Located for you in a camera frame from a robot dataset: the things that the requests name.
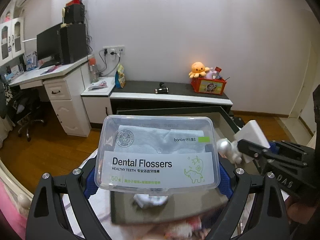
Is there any person right hand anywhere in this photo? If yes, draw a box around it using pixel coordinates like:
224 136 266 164
285 196 319 224

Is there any black computer monitor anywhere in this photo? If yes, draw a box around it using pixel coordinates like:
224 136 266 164
36 23 61 69

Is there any orange octopus plush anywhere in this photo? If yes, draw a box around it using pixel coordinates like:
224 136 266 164
189 62 210 79

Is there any green and pink tray box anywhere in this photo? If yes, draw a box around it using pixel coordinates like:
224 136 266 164
110 106 239 225

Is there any white wall power strip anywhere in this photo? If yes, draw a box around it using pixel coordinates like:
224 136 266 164
103 46 125 55

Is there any black small dumbbell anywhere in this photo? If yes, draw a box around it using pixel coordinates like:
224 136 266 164
155 82 169 94

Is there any yellow blue snack bag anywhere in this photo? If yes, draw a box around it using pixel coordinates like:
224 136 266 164
115 64 126 88

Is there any white glass door cabinet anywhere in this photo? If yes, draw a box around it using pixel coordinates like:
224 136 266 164
0 17 25 66

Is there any black speaker box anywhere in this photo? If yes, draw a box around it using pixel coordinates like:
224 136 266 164
64 4 85 24

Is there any clear dental flosser box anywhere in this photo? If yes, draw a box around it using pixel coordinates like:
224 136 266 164
94 115 221 196

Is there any white astronaut figurine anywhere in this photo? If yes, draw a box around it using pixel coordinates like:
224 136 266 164
216 138 242 164

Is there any white small side cabinet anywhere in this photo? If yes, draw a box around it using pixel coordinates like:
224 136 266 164
81 77 115 124

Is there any pink bedding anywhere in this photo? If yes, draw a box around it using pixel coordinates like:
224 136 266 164
1 181 27 239

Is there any black office chair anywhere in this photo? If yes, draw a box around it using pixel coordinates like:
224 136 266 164
1 73 47 142

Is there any plastic bottle orange cap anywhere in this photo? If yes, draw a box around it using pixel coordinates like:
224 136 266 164
88 58 99 82

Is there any white computer desk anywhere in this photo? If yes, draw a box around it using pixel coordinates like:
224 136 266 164
9 55 93 137

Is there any white bed post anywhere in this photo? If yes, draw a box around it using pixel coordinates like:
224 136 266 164
1 161 33 217

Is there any red toy storage crate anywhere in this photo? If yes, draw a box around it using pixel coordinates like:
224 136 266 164
191 77 227 95

